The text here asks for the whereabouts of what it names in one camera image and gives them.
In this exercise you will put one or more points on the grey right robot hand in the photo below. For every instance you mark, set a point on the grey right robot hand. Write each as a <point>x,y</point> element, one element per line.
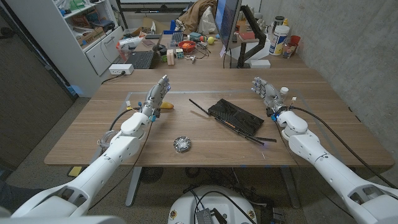
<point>270,95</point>

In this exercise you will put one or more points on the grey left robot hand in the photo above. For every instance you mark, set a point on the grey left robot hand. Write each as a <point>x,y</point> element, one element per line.
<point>155,98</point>

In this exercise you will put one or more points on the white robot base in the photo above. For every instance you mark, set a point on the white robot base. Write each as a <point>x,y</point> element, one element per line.
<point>186,205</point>

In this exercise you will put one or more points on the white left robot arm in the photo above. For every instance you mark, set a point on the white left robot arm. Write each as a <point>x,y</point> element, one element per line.
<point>102,168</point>

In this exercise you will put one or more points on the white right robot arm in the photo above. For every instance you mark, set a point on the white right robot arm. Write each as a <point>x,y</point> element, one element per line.
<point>329,174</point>

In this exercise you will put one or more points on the yellow toy banana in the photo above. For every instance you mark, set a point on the yellow toy banana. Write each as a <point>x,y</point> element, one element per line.
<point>168,105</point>

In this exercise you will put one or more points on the black router with antennas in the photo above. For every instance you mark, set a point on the black router with antennas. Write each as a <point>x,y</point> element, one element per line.
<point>236,116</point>

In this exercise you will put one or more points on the yellow toy ball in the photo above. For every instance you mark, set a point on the yellow toy ball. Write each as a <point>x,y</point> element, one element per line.
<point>211,40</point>

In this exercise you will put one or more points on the small white-capped bottle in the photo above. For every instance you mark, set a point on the small white-capped bottle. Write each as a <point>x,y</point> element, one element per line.
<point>284,91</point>

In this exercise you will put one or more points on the black laptop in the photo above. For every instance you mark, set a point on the black laptop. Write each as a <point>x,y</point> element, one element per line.
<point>141,59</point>

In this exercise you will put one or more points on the beige block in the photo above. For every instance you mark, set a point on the beige block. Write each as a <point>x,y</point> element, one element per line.
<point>170,57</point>

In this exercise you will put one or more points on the white power strip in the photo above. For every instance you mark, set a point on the white power strip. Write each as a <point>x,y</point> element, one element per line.
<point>121,69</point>

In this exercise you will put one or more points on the rubik's cube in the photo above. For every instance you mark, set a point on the rubik's cube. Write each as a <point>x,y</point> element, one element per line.
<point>179,53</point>

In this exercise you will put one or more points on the crumpled foil ball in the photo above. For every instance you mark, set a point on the crumpled foil ball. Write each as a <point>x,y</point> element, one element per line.
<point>182,144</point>

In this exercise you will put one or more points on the white wipes canister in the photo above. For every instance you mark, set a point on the white wipes canister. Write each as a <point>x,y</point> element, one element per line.
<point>279,40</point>

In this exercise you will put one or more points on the red bowl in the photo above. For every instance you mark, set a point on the red bowl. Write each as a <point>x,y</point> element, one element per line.
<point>186,46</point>

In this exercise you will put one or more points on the white red package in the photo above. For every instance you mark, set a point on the white red package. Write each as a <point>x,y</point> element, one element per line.
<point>130,43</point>

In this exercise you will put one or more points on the red cup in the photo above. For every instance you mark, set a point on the red cup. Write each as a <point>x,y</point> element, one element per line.
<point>295,40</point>

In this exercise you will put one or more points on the red book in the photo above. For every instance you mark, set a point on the red book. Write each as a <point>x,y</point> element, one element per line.
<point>247,35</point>

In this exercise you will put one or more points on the computer monitor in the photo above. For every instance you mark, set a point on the computer monitor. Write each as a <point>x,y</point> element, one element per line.
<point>228,18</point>

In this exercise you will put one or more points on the white bag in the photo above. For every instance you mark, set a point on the white bag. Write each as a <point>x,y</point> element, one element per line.
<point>207,22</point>

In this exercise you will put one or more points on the brown jacket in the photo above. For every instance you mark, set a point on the brown jacket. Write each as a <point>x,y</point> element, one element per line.
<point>196,14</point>

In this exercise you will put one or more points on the white shelf cabinet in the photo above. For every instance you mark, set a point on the white shelf cabinet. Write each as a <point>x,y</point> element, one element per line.
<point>62,53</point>

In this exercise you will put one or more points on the yellow pad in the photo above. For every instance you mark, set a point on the yellow pad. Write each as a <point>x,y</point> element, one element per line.
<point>75,171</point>

